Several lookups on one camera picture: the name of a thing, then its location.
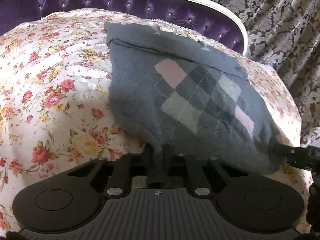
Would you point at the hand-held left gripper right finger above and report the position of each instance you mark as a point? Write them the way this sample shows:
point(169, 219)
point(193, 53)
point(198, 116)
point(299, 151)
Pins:
point(196, 171)

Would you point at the grey argyle sweater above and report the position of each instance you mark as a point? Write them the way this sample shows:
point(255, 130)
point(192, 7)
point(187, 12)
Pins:
point(140, 92)

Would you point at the purple tufted headboard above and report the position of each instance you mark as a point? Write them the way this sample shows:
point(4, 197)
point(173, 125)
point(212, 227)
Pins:
point(175, 12)

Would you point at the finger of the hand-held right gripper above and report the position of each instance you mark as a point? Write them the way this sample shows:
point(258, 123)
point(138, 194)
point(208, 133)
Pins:
point(281, 150)

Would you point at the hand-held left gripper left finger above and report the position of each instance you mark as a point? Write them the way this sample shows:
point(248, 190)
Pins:
point(120, 171)

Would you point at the damask patterned curtain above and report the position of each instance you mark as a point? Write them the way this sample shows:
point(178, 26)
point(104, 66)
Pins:
point(287, 30)

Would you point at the floral blanket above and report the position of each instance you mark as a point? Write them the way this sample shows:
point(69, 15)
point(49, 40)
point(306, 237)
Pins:
point(50, 80)

